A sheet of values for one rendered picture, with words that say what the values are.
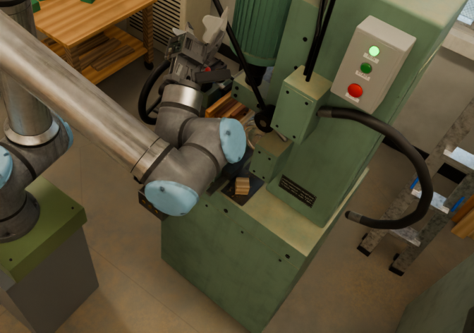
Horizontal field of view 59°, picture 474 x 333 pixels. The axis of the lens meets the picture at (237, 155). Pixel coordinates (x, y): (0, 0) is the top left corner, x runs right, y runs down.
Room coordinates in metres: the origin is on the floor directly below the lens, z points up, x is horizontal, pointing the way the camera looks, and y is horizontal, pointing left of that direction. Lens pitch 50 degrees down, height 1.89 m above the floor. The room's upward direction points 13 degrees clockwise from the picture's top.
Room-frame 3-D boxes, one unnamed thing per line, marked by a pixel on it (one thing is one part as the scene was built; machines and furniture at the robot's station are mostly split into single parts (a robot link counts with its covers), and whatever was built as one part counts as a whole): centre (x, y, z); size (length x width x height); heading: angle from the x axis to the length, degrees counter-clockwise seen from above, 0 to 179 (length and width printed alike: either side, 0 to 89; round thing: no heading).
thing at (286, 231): (0.92, -0.11, 0.76); 0.57 x 0.45 x 0.09; 63
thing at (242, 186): (0.78, -0.04, 0.82); 0.04 x 0.04 x 0.04; 12
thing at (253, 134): (0.81, -0.06, 1.02); 0.12 x 0.03 x 0.12; 63
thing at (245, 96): (0.97, -0.02, 1.03); 0.14 x 0.07 x 0.09; 63
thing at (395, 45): (0.71, -0.22, 1.40); 0.10 x 0.06 x 0.16; 63
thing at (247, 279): (0.93, -0.11, 0.36); 0.58 x 0.45 x 0.71; 63
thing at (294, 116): (0.74, -0.12, 1.23); 0.09 x 0.08 x 0.15; 63
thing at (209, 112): (1.00, 0.07, 0.94); 0.21 x 0.01 x 0.08; 153
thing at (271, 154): (0.75, -0.09, 1.02); 0.09 x 0.07 x 0.12; 153
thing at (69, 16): (2.01, 1.05, 0.32); 0.66 x 0.57 x 0.64; 155
